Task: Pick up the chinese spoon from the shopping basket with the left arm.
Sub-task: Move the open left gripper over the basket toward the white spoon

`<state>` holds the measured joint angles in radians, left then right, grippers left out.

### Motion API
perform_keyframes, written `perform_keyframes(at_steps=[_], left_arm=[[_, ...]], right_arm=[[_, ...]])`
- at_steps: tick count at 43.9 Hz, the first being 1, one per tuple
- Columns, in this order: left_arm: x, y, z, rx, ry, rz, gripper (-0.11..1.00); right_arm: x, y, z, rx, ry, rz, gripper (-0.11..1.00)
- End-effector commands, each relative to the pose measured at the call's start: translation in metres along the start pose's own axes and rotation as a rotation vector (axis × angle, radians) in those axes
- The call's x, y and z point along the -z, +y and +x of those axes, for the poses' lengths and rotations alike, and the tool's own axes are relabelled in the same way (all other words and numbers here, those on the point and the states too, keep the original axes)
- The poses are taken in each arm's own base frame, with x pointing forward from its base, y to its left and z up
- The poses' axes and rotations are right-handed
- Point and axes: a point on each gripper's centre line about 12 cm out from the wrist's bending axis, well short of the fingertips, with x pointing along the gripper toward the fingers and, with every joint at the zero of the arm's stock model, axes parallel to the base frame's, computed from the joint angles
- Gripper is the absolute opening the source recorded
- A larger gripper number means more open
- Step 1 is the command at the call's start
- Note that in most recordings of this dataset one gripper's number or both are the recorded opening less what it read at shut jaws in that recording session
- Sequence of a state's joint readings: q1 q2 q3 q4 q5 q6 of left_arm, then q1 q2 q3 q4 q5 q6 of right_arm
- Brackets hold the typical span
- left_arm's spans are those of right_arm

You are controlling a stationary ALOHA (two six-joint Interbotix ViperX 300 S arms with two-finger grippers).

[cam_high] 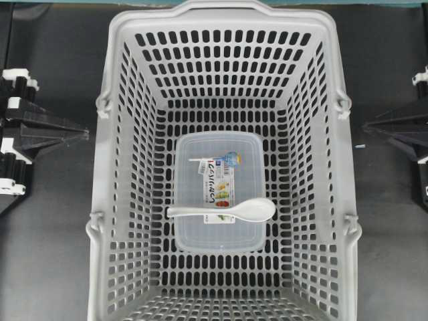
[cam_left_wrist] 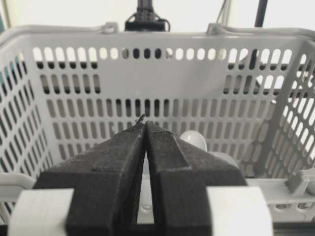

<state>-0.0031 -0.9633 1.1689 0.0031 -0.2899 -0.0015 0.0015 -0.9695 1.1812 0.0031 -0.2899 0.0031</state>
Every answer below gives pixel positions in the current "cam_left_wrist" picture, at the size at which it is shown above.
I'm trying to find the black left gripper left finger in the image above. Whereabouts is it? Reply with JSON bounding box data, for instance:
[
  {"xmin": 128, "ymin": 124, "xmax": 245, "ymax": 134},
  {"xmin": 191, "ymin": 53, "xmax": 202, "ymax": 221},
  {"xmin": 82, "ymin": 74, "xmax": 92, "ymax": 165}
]
[{"xmin": 7, "ymin": 117, "xmax": 146, "ymax": 236}]

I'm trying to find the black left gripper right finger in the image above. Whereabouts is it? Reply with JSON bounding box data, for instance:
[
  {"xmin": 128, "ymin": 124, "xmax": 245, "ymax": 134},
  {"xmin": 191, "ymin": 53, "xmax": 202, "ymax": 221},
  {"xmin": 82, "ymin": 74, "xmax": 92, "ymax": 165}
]
[{"xmin": 145, "ymin": 120, "xmax": 274, "ymax": 236}]

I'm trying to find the white chinese spoon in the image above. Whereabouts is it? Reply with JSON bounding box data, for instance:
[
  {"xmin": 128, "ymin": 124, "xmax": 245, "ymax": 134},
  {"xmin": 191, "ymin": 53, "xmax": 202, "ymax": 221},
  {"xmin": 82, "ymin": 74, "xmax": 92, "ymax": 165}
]
[{"xmin": 137, "ymin": 130, "xmax": 239, "ymax": 213}]

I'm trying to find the grey plastic shopping basket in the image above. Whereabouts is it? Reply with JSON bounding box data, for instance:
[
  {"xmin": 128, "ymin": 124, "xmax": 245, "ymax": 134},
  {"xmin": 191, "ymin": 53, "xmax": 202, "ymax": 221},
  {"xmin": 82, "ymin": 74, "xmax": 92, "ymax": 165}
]
[{"xmin": 0, "ymin": 22, "xmax": 315, "ymax": 226}]

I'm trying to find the black pole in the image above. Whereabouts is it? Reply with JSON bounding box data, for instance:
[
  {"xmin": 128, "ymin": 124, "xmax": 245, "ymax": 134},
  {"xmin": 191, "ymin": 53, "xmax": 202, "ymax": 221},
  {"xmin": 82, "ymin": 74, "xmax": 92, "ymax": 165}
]
[{"xmin": 249, "ymin": 0, "xmax": 268, "ymax": 69}]

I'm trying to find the black camera stand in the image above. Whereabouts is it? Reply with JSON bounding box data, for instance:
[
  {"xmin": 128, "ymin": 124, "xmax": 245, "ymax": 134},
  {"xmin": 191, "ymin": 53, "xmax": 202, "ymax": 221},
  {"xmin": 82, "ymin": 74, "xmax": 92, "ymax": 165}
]
[{"xmin": 125, "ymin": 0, "xmax": 171, "ymax": 32}]

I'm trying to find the grey hanging cable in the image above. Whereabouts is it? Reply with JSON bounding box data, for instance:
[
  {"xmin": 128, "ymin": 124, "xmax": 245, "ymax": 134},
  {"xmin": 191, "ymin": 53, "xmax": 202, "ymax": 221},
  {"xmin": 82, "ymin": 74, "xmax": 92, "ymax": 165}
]
[{"xmin": 216, "ymin": 0, "xmax": 233, "ymax": 24}]

